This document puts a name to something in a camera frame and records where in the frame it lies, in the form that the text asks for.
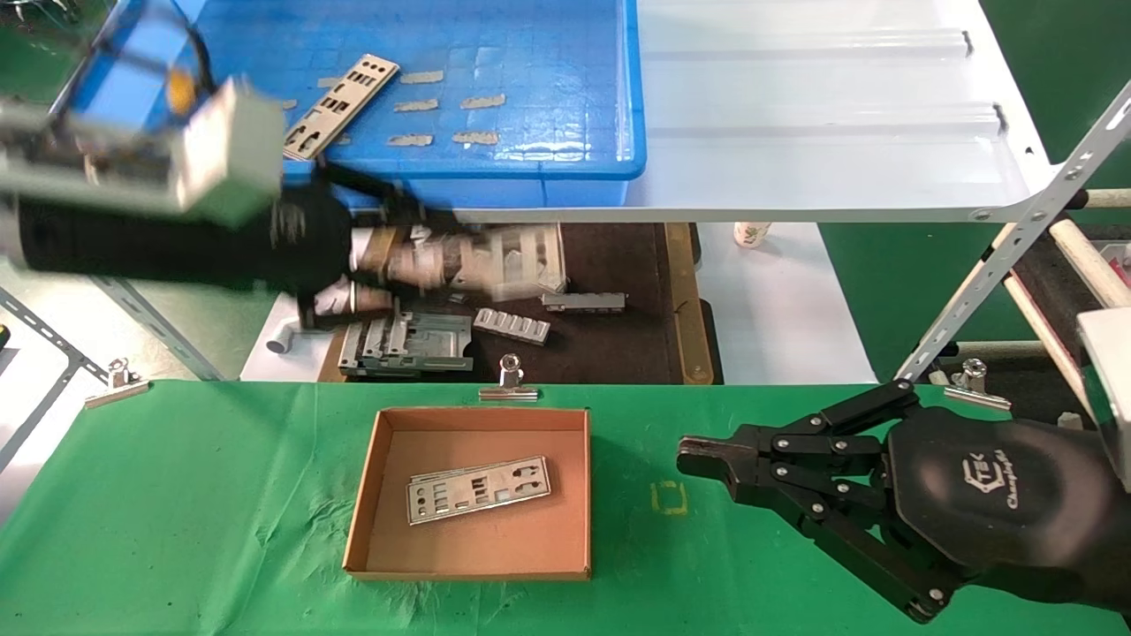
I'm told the white metal shelf rack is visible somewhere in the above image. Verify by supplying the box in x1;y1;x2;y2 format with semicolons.
53;0;1131;382

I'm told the black camera cable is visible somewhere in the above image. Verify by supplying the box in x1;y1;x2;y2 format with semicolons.
181;22;222;98

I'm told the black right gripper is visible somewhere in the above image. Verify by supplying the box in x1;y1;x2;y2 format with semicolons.
677;378;1131;625

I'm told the brown cardboard box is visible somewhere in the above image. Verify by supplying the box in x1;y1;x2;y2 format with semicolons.
343;406;591;582

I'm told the silver binder clip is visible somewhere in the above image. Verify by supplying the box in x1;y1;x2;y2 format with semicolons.
941;358;1013;413
86;358;151;409
479;353;540;403

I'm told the grey narrow metal plate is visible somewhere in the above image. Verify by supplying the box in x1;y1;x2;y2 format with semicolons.
364;314;395;361
338;320;368;370

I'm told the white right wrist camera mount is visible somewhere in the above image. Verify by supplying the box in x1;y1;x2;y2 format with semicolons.
1076;307;1131;491

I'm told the white PVC pipe elbow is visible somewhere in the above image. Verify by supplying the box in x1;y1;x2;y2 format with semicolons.
265;318;306;354

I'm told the grey metal storage rack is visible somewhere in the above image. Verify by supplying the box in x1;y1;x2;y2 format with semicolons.
0;283;116;473

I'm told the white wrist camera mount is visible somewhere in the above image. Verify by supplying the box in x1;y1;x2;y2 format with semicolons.
1076;307;1131;491
0;75;285;226

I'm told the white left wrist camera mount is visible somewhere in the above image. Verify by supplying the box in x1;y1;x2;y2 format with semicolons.
0;75;285;226

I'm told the dark grey long bracket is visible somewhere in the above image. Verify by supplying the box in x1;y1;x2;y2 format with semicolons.
541;292;628;314

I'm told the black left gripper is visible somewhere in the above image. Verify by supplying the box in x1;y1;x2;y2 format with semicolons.
13;166;462;331

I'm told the light grey slotted bracket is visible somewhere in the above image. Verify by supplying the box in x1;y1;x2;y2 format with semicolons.
473;308;551;345

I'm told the black tray with wooden frame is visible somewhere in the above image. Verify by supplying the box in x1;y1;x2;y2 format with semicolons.
318;223;715;386

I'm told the large flat grey plate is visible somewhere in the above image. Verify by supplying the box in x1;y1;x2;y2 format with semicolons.
389;309;474;374

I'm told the silver perforated metal plate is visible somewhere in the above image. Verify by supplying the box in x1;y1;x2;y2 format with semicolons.
281;55;400;162
389;223;568;303
406;456;552;526

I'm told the blue plastic bin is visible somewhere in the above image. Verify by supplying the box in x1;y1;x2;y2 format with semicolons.
53;0;648;211

